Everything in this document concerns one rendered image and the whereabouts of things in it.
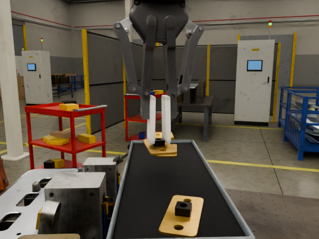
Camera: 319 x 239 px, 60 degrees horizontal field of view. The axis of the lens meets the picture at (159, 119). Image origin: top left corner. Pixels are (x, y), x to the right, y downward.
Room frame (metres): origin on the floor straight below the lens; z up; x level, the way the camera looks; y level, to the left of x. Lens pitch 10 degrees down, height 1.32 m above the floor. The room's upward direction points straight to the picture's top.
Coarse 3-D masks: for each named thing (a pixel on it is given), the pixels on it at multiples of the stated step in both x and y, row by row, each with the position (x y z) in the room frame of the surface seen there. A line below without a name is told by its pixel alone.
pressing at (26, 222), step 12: (48, 168) 0.87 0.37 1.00; (60, 168) 0.87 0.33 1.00; (72, 168) 0.87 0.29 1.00; (24, 180) 0.77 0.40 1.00; (36, 180) 0.77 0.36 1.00; (12, 192) 0.69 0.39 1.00; (24, 192) 0.69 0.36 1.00; (36, 192) 0.69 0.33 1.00; (0, 204) 0.62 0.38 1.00; (12, 204) 0.62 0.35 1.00; (36, 204) 0.62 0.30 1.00; (0, 216) 0.56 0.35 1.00; (24, 216) 0.56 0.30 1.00; (36, 216) 0.56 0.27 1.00; (12, 228) 0.52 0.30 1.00; (24, 228) 0.52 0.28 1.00
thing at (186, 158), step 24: (144, 144) 0.58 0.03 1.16; (192, 144) 0.58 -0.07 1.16; (144, 168) 0.43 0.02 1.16; (168, 168) 0.43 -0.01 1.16; (192, 168) 0.43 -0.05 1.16; (144, 192) 0.34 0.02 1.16; (168, 192) 0.34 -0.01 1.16; (192, 192) 0.34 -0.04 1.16; (216, 192) 0.34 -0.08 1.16; (120, 216) 0.28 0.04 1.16; (144, 216) 0.28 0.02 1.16; (216, 216) 0.28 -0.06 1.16
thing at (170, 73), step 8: (168, 24) 0.39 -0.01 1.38; (168, 32) 0.40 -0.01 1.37; (168, 40) 0.40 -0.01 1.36; (168, 48) 0.40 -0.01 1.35; (168, 56) 0.40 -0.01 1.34; (168, 64) 0.40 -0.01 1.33; (168, 72) 0.40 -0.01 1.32; (176, 72) 0.40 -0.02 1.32; (168, 80) 0.40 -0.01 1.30; (176, 80) 0.40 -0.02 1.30; (168, 88) 0.42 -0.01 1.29; (176, 88) 0.40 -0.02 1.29; (176, 96) 0.40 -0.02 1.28
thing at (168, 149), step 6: (156, 138) 0.41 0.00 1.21; (162, 138) 0.41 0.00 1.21; (150, 144) 0.41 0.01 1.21; (156, 144) 0.40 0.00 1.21; (162, 144) 0.40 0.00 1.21; (168, 144) 0.41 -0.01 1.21; (150, 150) 0.38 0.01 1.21; (156, 150) 0.38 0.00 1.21; (162, 150) 0.39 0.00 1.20; (168, 150) 0.38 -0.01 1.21; (174, 150) 0.38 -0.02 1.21
